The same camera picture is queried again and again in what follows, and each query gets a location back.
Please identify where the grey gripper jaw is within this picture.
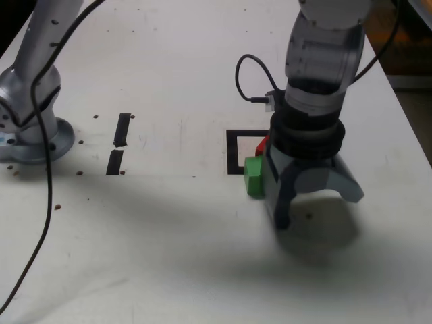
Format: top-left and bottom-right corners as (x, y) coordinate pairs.
(295, 157), (366, 204)

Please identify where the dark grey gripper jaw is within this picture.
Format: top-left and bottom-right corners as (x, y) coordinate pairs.
(262, 136), (298, 231)

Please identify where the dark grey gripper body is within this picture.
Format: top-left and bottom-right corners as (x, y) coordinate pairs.
(286, 157), (335, 175)

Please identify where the green cube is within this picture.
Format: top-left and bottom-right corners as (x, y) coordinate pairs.
(243, 155), (271, 200)

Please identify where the red cube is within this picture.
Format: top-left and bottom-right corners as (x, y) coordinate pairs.
(255, 135), (271, 157)

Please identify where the black tape square outline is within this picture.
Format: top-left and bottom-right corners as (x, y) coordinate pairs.
(225, 129), (273, 176)

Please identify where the brown wooden furniture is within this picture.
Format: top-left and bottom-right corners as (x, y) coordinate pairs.
(366, 0), (432, 75)

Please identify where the black tape strip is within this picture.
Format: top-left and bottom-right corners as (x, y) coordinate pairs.
(105, 113), (132, 176)

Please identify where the small grey wrist camera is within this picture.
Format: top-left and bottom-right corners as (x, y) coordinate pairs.
(264, 90), (284, 113)

